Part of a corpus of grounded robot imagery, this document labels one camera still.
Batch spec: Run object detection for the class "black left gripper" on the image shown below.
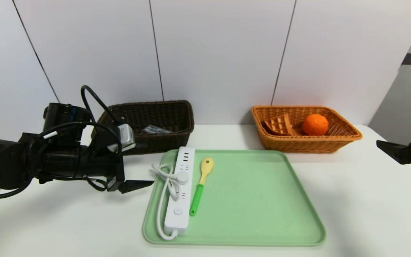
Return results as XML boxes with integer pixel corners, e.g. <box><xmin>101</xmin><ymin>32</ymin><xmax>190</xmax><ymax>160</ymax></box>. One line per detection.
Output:
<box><xmin>80</xmin><ymin>146</ymin><xmax>155</xmax><ymax>194</ymax></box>

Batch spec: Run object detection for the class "grey translucent compass case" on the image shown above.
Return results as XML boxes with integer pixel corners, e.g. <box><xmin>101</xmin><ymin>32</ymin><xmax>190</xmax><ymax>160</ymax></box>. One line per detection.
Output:
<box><xmin>143</xmin><ymin>125</ymin><xmax>173</xmax><ymax>135</ymax></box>

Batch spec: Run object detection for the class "yellow spoon with green handle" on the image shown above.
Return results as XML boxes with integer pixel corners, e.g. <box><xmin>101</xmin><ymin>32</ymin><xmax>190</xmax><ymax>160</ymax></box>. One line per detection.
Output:
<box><xmin>190</xmin><ymin>158</ymin><xmax>214</xmax><ymax>217</ymax></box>

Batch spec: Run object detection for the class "orange fruit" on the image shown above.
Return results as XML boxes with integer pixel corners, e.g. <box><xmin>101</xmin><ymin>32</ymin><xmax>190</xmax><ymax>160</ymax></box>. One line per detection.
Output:
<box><xmin>301</xmin><ymin>114</ymin><xmax>329</xmax><ymax>136</ymax></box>

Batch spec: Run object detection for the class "toy cake slice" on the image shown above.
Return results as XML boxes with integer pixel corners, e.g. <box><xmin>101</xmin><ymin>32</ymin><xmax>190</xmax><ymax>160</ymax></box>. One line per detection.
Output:
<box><xmin>263</xmin><ymin>114</ymin><xmax>295</xmax><ymax>136</ymax></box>

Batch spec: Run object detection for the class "dark brown wicker basket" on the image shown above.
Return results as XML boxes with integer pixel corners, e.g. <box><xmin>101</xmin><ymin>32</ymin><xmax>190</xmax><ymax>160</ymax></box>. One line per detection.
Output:
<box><xmin>91</xmin><ymin>100</ymin><xmax>195</xmax><ymax>156</ymax></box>

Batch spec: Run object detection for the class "orange wicker basket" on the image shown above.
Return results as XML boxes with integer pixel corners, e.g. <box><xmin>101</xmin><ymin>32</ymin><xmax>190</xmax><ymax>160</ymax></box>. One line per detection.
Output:
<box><xmin>251</xmin><ymin>105</ymin><xmax>363</xmax><ymax>154</ymax></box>

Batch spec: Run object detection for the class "light green plastic tray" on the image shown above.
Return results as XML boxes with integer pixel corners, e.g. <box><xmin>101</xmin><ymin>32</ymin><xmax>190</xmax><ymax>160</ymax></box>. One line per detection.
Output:
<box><xmin>142</xmin><ymin>149</ymin><xmax>326</xmax><ymax>247</ymax></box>

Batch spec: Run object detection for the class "white power strip cord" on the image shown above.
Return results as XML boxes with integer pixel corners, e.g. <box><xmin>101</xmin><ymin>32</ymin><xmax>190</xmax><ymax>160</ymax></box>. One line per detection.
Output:
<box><xmin>151</xmin><ymin>163</ymin><xmax>190</xmax><ymax>241</ymax></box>

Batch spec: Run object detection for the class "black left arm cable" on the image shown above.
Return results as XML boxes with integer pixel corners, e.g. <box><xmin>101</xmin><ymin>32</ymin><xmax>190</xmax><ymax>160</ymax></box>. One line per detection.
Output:
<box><xmin>0</xmin><ymin>85</ymin><xmax>124</xmax><ymax>198</ymax></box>

